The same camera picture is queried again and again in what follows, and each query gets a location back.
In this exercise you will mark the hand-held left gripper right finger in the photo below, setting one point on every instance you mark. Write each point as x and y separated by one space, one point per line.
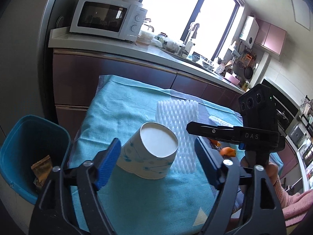
207 167

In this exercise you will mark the blue patterned paper cup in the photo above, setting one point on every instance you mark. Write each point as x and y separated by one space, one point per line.
146 156

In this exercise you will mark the metal strainer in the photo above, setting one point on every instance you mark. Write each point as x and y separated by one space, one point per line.
241 65

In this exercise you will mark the white water heater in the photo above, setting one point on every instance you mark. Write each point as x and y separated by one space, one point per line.
249 30

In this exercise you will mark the gold foil wrapper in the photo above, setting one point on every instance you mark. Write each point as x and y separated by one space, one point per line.
41 171

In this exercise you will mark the white microwave oven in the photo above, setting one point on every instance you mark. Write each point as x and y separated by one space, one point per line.
102 17

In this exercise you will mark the black built-in oven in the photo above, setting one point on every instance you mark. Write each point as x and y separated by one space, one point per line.
286 110

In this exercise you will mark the kitchen storage rack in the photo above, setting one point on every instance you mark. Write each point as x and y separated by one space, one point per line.
303 146

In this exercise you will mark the blue plastic bin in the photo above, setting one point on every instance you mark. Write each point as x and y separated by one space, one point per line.
22 139

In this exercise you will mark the round suction hook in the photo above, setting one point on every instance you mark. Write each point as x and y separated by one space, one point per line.
60 21

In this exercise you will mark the grey refrigerator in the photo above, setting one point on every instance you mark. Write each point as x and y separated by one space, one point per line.
24 53

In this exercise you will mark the white soap bottle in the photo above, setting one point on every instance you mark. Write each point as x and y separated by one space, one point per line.
189 48

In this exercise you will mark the pink wall cabinet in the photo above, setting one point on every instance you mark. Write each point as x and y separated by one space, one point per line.
270 36

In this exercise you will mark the small white foam net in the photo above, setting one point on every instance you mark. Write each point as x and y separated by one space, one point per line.
220 121

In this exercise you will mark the dark framed kitchen window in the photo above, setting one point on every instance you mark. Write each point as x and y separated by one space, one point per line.
171 9

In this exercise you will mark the person's right hand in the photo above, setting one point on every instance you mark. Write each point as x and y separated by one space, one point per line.
273 172

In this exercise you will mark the yellow oil bottle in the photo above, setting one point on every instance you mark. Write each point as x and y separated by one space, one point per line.
245 86

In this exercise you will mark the white range hood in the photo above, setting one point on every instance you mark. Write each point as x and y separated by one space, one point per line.
261 66

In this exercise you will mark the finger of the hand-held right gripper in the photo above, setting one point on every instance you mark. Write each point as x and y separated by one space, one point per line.
210 130

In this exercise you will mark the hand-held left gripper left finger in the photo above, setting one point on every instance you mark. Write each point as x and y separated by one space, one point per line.
108 164

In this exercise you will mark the brown kitchen base cabinets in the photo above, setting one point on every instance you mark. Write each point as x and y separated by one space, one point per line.
110 71

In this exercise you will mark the steel kitchen faucet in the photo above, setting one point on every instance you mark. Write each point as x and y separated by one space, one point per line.
190 33

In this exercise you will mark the glass kettle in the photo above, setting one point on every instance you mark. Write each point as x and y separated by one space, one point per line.
149 27

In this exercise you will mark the blue patterned tablecloth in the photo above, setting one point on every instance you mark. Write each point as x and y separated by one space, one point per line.
137 200

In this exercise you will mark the clear plastic food container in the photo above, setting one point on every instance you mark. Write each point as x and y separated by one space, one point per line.
172 46

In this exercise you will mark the pink basin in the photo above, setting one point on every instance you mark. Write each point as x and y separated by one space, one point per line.
232 78

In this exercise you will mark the white kitchen countertop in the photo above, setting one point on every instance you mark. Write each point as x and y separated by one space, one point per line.
97 42

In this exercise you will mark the black frying pan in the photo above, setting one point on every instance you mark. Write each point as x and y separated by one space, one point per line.
248 73

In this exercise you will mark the white dotted utensil holder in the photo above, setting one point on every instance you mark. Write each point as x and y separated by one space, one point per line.
221 67

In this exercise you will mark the orange peel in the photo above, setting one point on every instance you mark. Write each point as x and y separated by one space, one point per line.
228 151

